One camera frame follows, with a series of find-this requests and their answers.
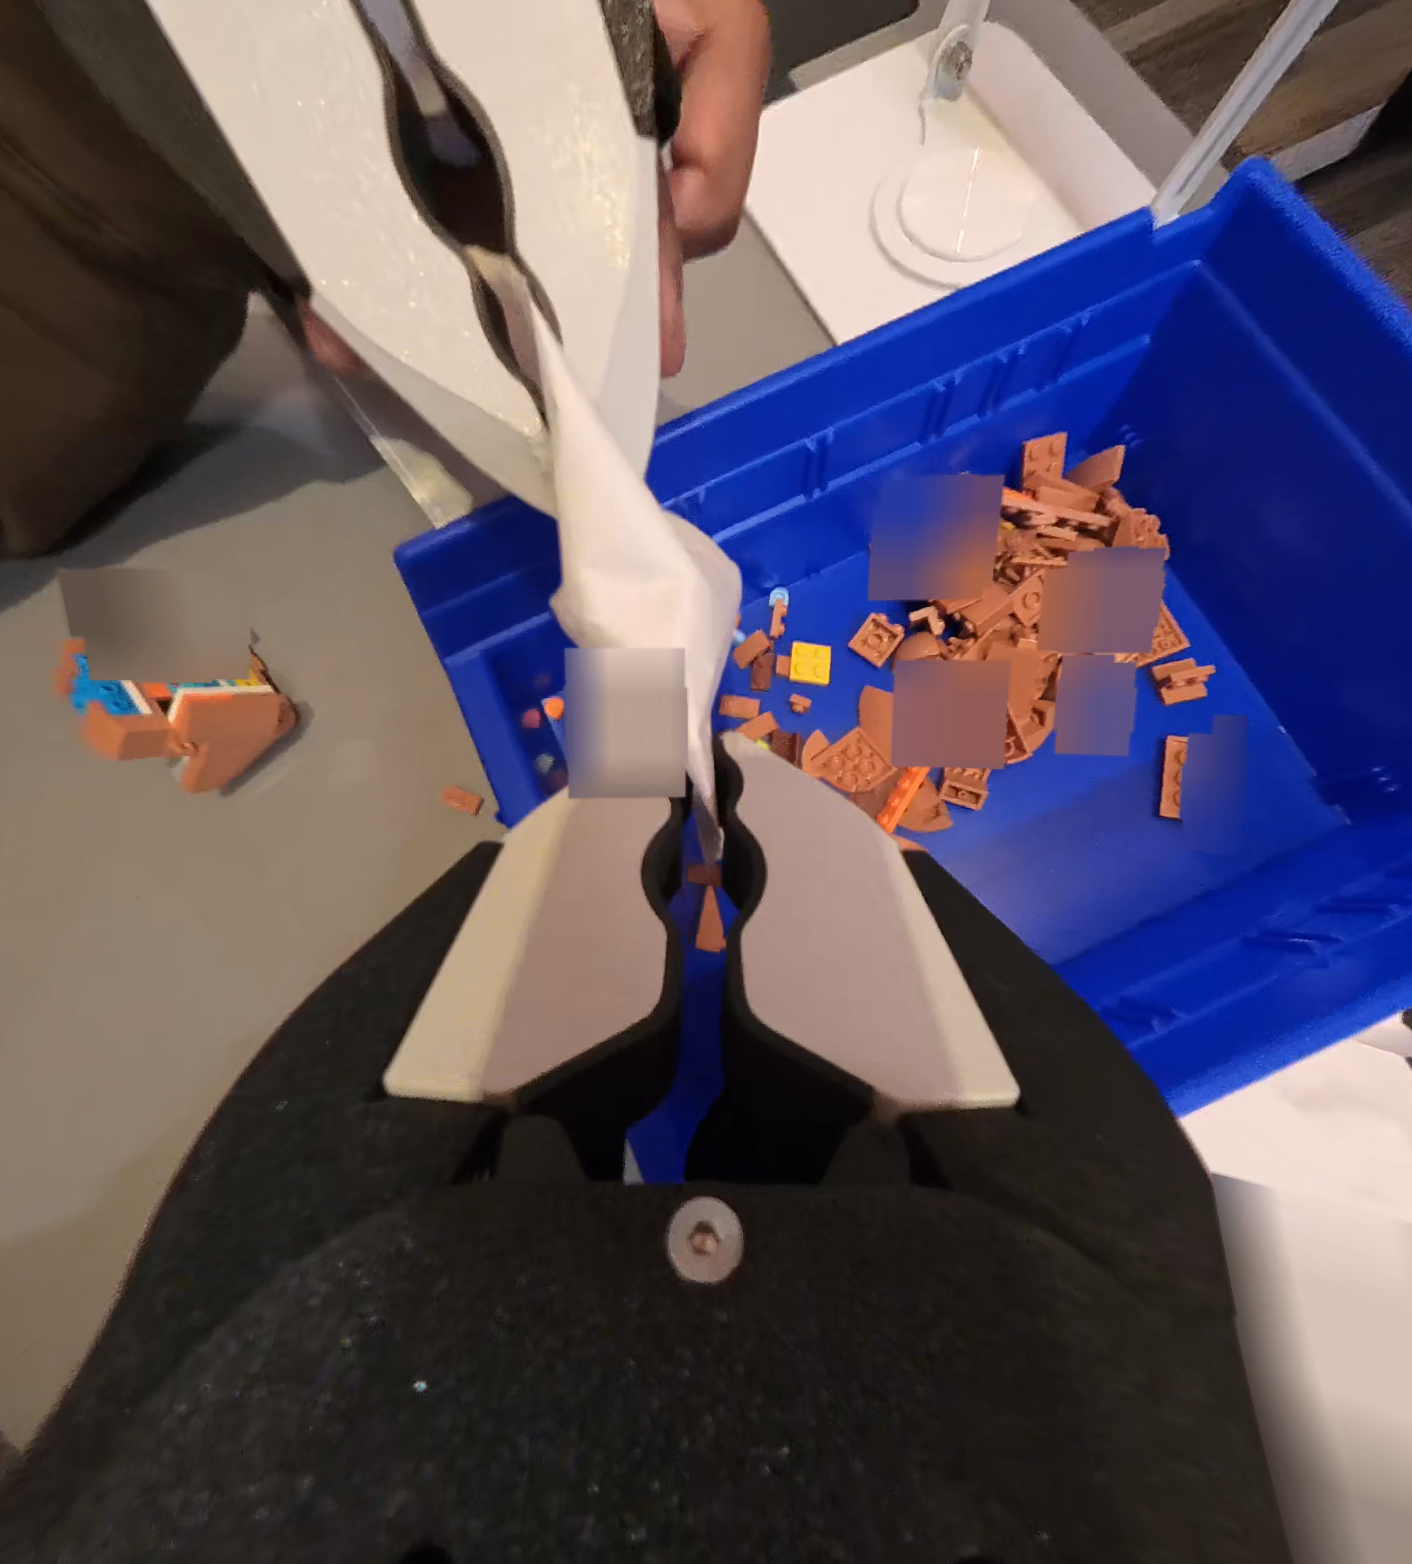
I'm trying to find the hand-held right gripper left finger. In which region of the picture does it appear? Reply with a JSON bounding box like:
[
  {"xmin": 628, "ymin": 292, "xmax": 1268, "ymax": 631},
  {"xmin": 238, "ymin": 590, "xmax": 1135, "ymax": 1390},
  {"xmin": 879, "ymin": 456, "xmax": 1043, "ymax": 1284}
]
[{"xmin": 381, "ymin": 793, "xmax": 679, "ymax": 1109}]

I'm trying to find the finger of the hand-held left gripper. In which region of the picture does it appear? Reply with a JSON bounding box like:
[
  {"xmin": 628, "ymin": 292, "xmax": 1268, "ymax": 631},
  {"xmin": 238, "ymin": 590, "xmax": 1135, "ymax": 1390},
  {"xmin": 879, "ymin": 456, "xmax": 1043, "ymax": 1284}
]
[
  {"xmin": 409, "ymin": 0, "xmax": 666, "ymax": 428},
  {"xmin": 150, "ymin": 0, "xmax": 561, "ymax": 516}
]

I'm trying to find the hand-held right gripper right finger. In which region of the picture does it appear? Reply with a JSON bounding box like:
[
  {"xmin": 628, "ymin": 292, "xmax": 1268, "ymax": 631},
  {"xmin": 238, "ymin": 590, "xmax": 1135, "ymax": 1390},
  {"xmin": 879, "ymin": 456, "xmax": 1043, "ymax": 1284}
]
[{"xmin": 714, "ymin": 733, "xmax": 1020, "ymax": 1116}]

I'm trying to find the brown toy brick model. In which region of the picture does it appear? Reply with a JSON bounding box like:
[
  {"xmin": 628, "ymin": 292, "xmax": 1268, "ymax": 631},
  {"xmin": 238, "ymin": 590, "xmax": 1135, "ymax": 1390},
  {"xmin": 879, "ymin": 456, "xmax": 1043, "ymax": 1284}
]
[{"xmin": 51, "ymin": 630, "xmax": 302, "ymax": 795}]

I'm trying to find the white printed paper bag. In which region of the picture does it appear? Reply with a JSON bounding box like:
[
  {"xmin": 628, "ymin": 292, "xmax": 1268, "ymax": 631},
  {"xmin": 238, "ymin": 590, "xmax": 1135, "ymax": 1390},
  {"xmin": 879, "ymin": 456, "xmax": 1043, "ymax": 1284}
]
[{"xmin": 528, "ymin": 324, "xmax": 743, "ymax": 862}]

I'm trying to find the pile of brown toy bricks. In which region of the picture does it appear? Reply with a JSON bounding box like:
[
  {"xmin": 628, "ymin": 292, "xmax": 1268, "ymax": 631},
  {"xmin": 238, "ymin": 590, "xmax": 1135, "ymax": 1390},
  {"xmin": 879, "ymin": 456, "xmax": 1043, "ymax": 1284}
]
[{"xmin": 518, "ymin": 432, "xmax": 1221, "ymax": 956}]

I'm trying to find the blue plastic bin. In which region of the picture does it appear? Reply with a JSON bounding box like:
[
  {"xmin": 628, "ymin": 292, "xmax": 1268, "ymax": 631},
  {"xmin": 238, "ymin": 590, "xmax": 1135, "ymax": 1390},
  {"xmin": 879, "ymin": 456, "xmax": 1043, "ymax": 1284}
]
[{"xmin": 393, "ymin": 158, "xmax": 1412, "ymax": 1186}]

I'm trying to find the person's left forearm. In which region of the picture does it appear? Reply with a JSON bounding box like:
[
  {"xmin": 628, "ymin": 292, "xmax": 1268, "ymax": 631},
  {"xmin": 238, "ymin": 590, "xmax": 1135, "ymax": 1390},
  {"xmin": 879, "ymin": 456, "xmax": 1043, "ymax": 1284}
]
[{"xmin": 0, "ymin": 0, "xmax": 315, "ymax": 601}]

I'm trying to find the grey desk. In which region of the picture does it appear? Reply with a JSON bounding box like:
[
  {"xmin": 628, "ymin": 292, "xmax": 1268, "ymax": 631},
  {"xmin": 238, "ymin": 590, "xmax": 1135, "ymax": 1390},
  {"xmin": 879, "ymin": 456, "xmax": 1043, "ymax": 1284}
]
[{"xmin": 0, "ymin": 208, "xmax": 1412, "ymax": 1564}]

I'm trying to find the person's left hand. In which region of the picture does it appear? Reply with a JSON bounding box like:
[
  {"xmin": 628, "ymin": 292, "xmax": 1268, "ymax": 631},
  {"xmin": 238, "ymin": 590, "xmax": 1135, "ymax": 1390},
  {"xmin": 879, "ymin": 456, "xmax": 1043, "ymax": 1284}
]
[{"xmin": 293, "ymin": 0, "xmax": 775, "ymax": 378}]

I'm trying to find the white paper sheet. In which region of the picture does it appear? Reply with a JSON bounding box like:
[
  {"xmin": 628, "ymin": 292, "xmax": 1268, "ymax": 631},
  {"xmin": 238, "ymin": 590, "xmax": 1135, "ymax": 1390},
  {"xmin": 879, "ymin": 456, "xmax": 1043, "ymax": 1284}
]
[{"xmin": 1174, "ymin": 1013, "xmax": 1412, "ymax": 1248}]

